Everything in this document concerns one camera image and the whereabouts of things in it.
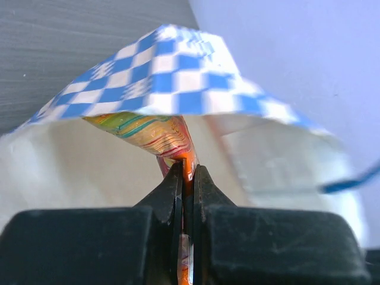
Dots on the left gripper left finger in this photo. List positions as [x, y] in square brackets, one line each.
[126, 245]

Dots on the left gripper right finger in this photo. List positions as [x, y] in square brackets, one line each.
[240, 245]

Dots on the checkered paper bag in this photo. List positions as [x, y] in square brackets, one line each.
[259, 150]

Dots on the orange packet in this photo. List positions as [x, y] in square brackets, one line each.
[168, 138]

